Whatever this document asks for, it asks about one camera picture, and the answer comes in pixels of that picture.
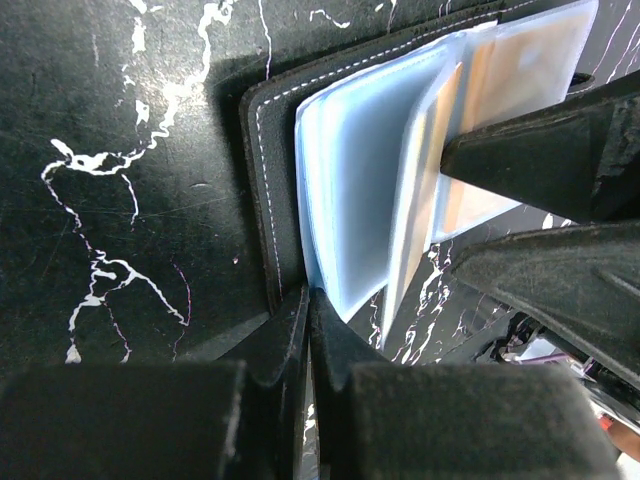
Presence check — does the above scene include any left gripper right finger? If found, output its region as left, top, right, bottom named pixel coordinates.
left=308, top=289, right=619, bottom=479

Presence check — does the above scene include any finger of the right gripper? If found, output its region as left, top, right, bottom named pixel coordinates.
left=450, top=221, right=639, bottom=386
left=440, top=72, right=639, bottom=223

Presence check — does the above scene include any gold credit card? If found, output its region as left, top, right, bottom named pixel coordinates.
left=443, top=3, right=596, bottom=144
left=398, top=62, right=463, bottom=294

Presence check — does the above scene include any black leather card holder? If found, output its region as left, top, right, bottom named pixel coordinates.
left=241, top=1, right=598, bottom=337

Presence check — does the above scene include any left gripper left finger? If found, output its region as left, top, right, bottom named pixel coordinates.
left=1, top=285, right=309, bottom=479

